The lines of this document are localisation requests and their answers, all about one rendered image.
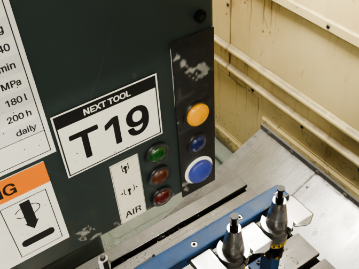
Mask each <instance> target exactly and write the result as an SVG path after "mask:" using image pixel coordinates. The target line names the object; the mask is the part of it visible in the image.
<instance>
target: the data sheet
mask: <svg viewBox="0 0 359 269"><path fill-rule="evenodd" d="M54 152H56V148H55V146H54V143H53V139H52V136H51V132H50V129H49V126H48V123H47V120H46V117H45V113H44V110H43V107H42V104H41V101H40V98H39V95H38V91H37V88H36V85H35V82H34V79H33V75H32V72H31V70H30V66H29V63H28V60H27V56H26V53H25V49H24V46H23V44H22V41H21V37H20V34H19V31H18V27H17V24H16V22H15V18H14V15H13V12H12V9H11V5H10V2H9V0H0V177H1V176H3V175H5V174H7V173H9V172H12V171H14V170H16V169H18V168H21V167H23V166H25V165H27V164H30V163H32V162H34V161H36V160H38V159H41V158H43V157H45V156H47V155H49V154H51V153H54Z"/></svg>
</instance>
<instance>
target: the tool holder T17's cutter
mask: <svg viewBox="0 0 359 269"><path fill-rule="evenodd" d="M283 252H284V246H283V247H282V248H279V249H271V248H270V250H269V251H267V252H266V253H265V254H264V257H265V258H266V259H268V260H271V259H272V258H275V260H276V261H277V260H279V259H281V258H282V255H283Z"/></svg>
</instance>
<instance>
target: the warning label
mask: <svg viewBox="0 0 359 269"><path fill-rule="evenodd" d="M68 237H69V233H68V231H67V228H66V225H65V222H64V219H63V216H62V214H61V211H60V207H59V204H58V202H57V199H56V196H55V193H54V190H53V188H52V185H51V181H50V178H49V176H48V173H47V170H46V167H45V164H44V162H43V161H42V162H40V163H38V164H35V165H33V166H31V167H29V168H27V169H24V170H22V171H20V172H18V173H15V174H13V175H11V176H9V177H7V178H5V179H2V180H0V269H10V268H12V267H14V266H16V265H18V264H20V263H22V262H23V261H25V260H27V259H29V258H31V257H33V256H35V255H37V254H39V253H40V252H42V251H44V250H46V249H47V248H49V247H51V246H53V245H55V244H57V243H59V242H61V241H63V240H64V239H66V238H68Z"/></svg>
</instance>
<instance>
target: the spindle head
mask: <svg viewBox="0 0 359 269"><path fill-rule="evenodd" d="M9 2H10V5H11V9H12V12H13V15H14V18H15V22H16V24H17V27H18V31H19V34H20V37H21V41H22V44H23V46H24V49H25V53H26V56H27V60H28V63H29V66H30V70H31V72H32V75H33V79H34V82H35V85H36V88H37V91H38V95H39V98H40V101H41V104H42V107H43V110H44V113H45V117H46V120H47V123H48V126H49V129H50V132H51V136H52V139H53V143H54V146H55V148H56V152H54V153H51V154H49V155H47V156H45V157H43V158H41V159H38V160H36V161H34V162H32V163H30V164H27V165H25V166H23V167H21V168H18V169H16V170H14V171H12V172H9V173H7V174H5V175H3V176H1V177H0V180H2V179H5V178H7V177H9V176H11V175H13V174H15V173H18V172H20V171H22V170H24V169H27V168H29V167H31V166H33V165H35V164H38V163H40V162H42V161H43V162H44V164H45V167H46V170H47V173H48V176H49V178H50V181H51V185H52V188H53V190H54V193H55V196H56V199H57V202H58V204H59V207H60V211H61V214H62V216H63V219H64V222H65V225H66V228H67V231H68V233H69V237H68V238H66V239H64V240H63V241H61V242H59V243H57V244H55V245H53V246H51V247H49V248H47V249H46V250H44V251H42V252H40V253H39V254H37V255H35V256H33V257H31V258H29V259H27V260H25V261H23V262H22V263H20V264H18V265H16V266H14V267H12V268H10V269H41V268H43V267H45V266H47V265H49V264H50V263H52V262H54V261H55V260H57V259H59V258H61V257H63V256H65V255H67V254H68V253H70V252H72V251H74V250H76V249H78V248H79V247H81V246H83V245H85V244H87V243H89V242H90V241H92V240H94V239H96V238H98V237H100V236H101V235H103V234H105V233H107V232H109V231H111V230H112V229H114V228H116V227H118V226H120V225H122V224H121V219H120V214H119V210H118V204H117V201H116V197H115V192H114V187H113V182H112V177H111V173H110V168H109V167H110V166H112V165H114V164H116V163H118V162H121V161H123V160H125V159H127V158H129V157H131V156H133V155H135V154H138V159H139V166H140V171H141V177H142V184H143V191H144V197H145V204H146V211H148V210H149V209H151V208H153V207H154V206H153V205H152V203H151V197H152V194H153V193H154V192H155V191H156V190H157V189H158V188H160V187H162V186H170V187H171V188H172V189H173V195H172V197H173V196H175V195H176V194H178V193H180V192H182V189H181V175H180V161H179V153H178V140H177V126H176V113H175V102H174V88H173V75H172V67H171V54H170V43H171V42H174V41H176V40H179V39H181V38H183V37H186V36H189V35H191V34H194V33H196V32H199V31H201V30H204V29H206V28H209V27H211V26H213V0H9ZM153 73H156V74H157V83H158V93H159V103H160V113H161V123H162V134H160V135H158V136H156V137H153V138H151V139H149V140H147V141H145V142H143V143H141V144H139V145H137V146H135V147H133V148H131V149H129V150H127V151H125V152H123V153H120V154H118V155H116V156H114V157H112V158H110V159H108V160H106V161H104V162H102V163H100V164H98V165H96V166H94V167H92V168H89V169H87V170H85V171H83V172H81V173H79V174H77V175H74V176H72V177H70V178H68V176H67V173H66V169H65V166H64V163H63V160H62V157H61V153H60V150H59V147H58V143H57V140H56V136H55V134H54V131H53V127H52V124H51V121H50V117H52V116H54V115H56V114H59V113H61V112H63V111H65V110H68V109H70V108H73V107H75V106H77V105H80V104H82V103H84V102H86V101H89V100H91V99H94V98H96V97H99V96H101V95H103V94H106V93H108V92H110V91H113V90H115V89H117V88H120V87H122V86H124V85H127V84H129V83H131V82H134V81H136V80H138V79H141V78H143V77H145V76H148V75H151V74H153ZM161 141H162V142H165V143H166V144H167V145H168V146H169V153H168V155H167V157H166V158H165V159H164V160H163V161H162V162H161V163H159V164H157V165H148V164H147V163H146V162H145V153H146V151H147V150H148V148H149V147H150V146H151V145H153V144H155V143H157V142H161ZM163 164H165V165H168V166H169V167H170V168H171V175H170V177H169V179H168V180H167V181H166V182H165V183H164V184H163V185H161V186H158V187H152V186H151V185H150V184H149V183H148V177H149V174H150V172H151V171H152V170H153V169H154V168H156V167H157V166H159V165H163Z"/></svg>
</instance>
